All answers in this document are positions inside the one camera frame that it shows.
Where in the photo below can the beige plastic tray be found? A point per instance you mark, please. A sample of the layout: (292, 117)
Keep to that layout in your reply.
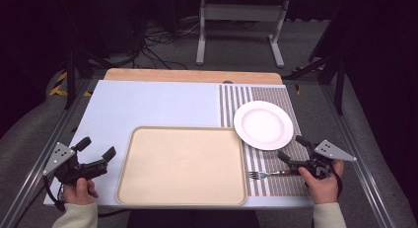
(181, 166)

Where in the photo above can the black tripod stand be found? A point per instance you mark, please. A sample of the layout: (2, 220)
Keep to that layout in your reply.
(325, 66)

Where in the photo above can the light blue table mat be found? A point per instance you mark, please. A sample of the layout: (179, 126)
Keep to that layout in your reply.
(144, 106)

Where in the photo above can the white round plate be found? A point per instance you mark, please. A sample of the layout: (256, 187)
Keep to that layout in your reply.
(263, 125)

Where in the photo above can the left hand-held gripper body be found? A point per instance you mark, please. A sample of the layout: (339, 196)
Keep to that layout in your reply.
(70, 168)

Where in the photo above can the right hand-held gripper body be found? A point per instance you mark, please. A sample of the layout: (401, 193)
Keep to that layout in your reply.
(323, 160)

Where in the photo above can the striped woven placemat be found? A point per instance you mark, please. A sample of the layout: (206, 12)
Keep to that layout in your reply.
(266, 145)

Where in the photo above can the grey metal stand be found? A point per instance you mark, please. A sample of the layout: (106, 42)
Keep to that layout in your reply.
(241, 27)

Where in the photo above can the person's left hand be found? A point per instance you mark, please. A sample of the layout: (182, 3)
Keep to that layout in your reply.
(79, 190)

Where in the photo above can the person's right hand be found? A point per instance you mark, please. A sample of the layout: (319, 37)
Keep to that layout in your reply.
(323, 185)

